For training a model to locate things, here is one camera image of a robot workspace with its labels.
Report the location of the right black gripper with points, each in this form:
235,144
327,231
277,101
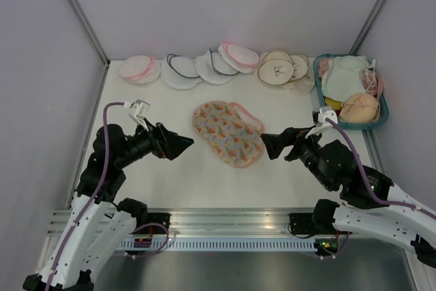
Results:
274,142

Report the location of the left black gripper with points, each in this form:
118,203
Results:
161,138

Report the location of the floral patterned laundry bag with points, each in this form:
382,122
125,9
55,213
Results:
233,133

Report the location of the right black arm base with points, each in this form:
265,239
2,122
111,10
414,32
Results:
301,226

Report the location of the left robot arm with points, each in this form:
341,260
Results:
80,254

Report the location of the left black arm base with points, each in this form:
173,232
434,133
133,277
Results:
155,218

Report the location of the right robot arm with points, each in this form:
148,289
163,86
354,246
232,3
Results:
372,203

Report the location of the beige mesh bag rear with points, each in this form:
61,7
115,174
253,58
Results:
302,82

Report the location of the blue-trimmed white mesh bag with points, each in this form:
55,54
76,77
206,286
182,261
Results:
179,72

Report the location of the beige brown-trimmed mesh bag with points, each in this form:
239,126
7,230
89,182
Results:
276,68

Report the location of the pink-trimmed mesh bag left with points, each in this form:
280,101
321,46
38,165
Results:
139,70

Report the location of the pink-trimmed mesh bag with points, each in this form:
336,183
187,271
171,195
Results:
240,58
139,70

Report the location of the grey-trimmed white mesh bag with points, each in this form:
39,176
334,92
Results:
213,69

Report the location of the pink-trimmed mesh bag centre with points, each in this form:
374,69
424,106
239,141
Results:
240,58

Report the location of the peach bra in basket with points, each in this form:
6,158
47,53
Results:
360,108

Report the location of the white bra in basket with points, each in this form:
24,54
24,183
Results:
342,77

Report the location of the pink lace bra in basket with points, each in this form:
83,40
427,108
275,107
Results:
371,81

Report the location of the yellow garment in basket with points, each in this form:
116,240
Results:
334,104

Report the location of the teal plastic basket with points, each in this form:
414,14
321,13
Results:
383,107

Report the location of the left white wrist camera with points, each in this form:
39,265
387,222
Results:
138,111

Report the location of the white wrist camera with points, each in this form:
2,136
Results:
324,119
138,111

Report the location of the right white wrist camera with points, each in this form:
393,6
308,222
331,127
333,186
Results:
324,119

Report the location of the aluminium front rail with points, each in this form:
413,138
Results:
204,222

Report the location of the white slotted cable duct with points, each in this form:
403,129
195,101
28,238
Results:
241,244

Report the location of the right aluminium frame post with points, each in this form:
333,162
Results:
368,24

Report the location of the aluminium frame post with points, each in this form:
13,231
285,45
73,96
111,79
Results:
368,24
89,32

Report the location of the left aluminium frame post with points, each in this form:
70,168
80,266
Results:
89,32

